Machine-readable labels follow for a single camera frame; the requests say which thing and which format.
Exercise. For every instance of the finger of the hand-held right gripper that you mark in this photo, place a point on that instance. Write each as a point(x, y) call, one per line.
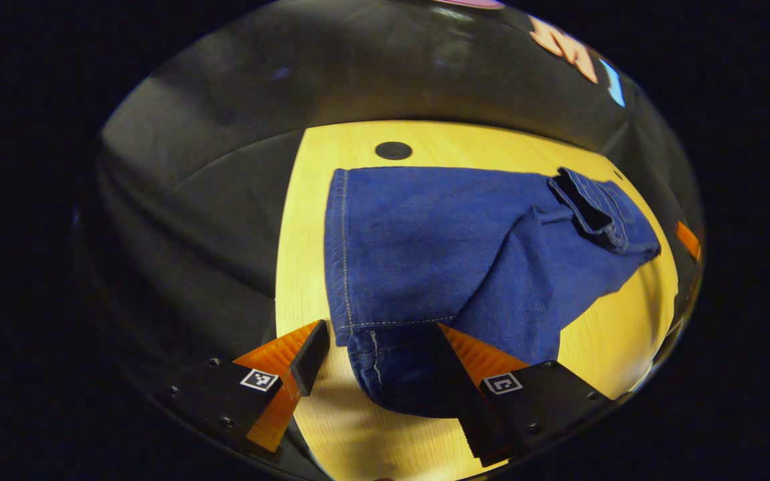
point(689, 240)

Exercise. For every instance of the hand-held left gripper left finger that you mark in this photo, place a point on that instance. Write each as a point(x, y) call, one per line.
point(309, 357)

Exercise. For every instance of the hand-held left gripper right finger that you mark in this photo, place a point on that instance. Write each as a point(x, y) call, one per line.
point(475, 414)

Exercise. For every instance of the blue denim jeans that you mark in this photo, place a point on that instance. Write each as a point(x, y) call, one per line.
point(425, 254)

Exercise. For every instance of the black backdrop cloth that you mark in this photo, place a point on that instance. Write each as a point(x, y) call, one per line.
point(224, 167)

